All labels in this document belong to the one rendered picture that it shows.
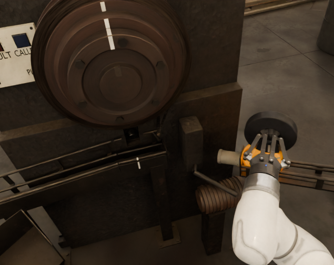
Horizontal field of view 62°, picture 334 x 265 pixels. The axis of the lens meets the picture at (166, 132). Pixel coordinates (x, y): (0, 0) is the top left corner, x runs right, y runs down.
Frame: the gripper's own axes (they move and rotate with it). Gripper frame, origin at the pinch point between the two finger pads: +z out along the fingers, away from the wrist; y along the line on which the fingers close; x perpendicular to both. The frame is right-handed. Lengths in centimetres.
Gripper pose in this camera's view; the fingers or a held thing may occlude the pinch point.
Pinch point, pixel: (271, 129)
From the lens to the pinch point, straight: 92.4
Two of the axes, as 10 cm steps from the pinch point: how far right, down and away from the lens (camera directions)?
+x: -1.0, -7.0, -7.1
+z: 3.4, -6.9, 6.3
